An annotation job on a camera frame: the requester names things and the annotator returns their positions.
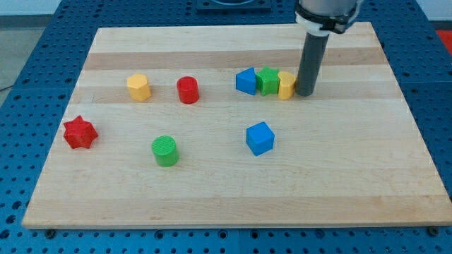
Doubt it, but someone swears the blue cube block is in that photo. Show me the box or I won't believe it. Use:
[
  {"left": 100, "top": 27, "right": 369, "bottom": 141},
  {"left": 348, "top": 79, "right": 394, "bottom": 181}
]
[{"left": 246, "top": 121, "right": 275, "bottom": 156}]

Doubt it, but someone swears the blue triangle block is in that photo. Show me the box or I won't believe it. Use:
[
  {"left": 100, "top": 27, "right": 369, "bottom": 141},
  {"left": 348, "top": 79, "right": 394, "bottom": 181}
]
[{"left": 235, "top": 67, "right": 256, "bottom": 95}]

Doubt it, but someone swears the red cylinder block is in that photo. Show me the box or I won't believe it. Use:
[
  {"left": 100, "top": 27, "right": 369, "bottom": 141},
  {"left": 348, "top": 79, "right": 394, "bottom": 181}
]
[{"left": 177, "top": 76, "right": 199, "bottom": 104}]

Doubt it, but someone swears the green star block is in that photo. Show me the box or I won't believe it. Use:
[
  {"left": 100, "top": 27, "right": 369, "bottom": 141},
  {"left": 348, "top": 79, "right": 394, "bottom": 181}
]
[{"left": 256, "top": 66, "right": 280, "bottom": 96}]

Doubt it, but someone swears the green cylinder block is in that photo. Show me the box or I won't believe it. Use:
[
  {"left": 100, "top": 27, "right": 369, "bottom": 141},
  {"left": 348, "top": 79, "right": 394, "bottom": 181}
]
[{"left": 151, "top": 135, "right": 179, "bottom": 167}]

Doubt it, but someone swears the wooden board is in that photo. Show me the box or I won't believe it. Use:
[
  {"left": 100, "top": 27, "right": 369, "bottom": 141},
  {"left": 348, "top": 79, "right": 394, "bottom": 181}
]
[{"left": 22, "top": 22, "right": 451, "bottom": 229}]

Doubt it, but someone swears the yellow heart block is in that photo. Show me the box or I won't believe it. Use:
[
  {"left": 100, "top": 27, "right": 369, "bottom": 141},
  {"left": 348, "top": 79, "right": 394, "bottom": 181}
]
[{"left": 278, "top": 71, "right": 297, "bottom": 100}]

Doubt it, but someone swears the yellow hexagon block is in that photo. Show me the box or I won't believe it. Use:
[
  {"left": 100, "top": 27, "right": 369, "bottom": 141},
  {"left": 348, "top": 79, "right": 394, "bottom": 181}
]
[{"left": 126, "top": 73, "right": 152, "bottom": 102}]

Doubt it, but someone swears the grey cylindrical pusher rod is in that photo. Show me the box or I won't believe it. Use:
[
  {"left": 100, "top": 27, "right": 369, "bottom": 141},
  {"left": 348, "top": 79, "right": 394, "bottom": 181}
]
[{"left": 295, "top": 33, "right": 328, "bottom": 97}]

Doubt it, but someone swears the red star block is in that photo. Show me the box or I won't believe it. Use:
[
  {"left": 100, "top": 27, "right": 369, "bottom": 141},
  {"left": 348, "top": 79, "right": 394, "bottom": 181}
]
[{"left": 63, "top": 115, "right": 98, "bottom": 149}]

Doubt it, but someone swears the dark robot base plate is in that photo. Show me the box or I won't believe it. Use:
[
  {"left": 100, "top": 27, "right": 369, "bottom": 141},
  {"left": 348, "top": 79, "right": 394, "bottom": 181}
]
[{"left": 194, "top": 0, "right": 272, "bottom": 11}]

